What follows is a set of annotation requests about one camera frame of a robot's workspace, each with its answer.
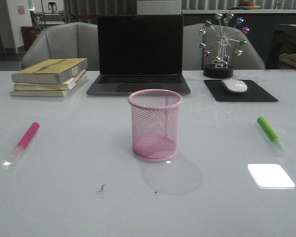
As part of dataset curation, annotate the pink highlighter pen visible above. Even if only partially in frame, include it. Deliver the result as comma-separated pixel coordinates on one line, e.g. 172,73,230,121
3,121,40,166

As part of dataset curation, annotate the green highlighter pen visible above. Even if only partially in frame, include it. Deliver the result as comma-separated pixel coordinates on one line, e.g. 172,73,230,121
257,117,286,152

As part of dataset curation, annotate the pink mesh pen holder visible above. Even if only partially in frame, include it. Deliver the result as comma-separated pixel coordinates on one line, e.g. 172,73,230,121
128,89,182,162

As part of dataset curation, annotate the black laptop computer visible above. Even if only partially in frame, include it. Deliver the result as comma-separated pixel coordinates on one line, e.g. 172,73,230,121
86,14,190,95

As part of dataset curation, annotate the middle white book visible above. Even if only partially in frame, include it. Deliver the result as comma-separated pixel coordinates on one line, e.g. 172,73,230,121
14,70,86,91

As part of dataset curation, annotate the ferris wheel desk toy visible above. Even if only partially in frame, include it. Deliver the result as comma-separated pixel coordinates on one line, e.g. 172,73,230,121
199,11,248,79

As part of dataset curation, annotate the grey right armchair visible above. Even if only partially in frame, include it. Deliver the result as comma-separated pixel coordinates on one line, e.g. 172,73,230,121
183,23,265,71

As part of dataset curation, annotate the grey armchair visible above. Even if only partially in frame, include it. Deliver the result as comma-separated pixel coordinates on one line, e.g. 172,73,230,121
21,22,100,71
183,23,265,71

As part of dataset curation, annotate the white computer mouse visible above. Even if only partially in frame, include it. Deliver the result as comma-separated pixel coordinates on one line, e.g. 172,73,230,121
221,79,248,93

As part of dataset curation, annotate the grey left armchair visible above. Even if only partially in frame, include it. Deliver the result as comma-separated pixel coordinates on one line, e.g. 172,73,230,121
21,22,100,71

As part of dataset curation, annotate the top yellow book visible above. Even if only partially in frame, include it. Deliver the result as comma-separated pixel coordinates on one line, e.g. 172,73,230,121
11,58,87,84

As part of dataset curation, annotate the yellow book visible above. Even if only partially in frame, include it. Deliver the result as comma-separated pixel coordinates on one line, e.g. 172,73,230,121
10,84,77,97
11,58,87,84

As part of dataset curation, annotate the black mouse pad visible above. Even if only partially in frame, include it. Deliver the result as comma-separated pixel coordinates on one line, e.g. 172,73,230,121
204,79,278,102

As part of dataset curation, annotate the red barrier belt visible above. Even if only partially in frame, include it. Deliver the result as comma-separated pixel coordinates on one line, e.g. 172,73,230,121
73,15,99,19

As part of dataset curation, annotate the bottom yellow book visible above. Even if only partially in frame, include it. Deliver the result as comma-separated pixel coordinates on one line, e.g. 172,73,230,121
10,84,77,97

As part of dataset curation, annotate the red trash bin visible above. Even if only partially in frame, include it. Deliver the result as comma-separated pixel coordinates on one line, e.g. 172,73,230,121
21,26,37,50

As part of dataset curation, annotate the fruit bowl on counter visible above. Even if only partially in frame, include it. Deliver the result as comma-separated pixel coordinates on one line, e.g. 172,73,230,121
238,0,261,10

